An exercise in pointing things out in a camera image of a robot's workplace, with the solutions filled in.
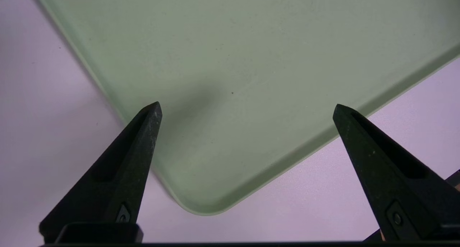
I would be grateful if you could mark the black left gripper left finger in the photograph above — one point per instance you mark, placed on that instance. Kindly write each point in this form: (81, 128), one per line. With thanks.
(118, 182)

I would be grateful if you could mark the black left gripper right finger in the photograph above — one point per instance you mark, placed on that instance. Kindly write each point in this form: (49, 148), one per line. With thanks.
(388, 182)

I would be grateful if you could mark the light green plastic tray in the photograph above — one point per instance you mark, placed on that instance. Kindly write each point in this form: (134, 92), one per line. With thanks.
(251, 78)

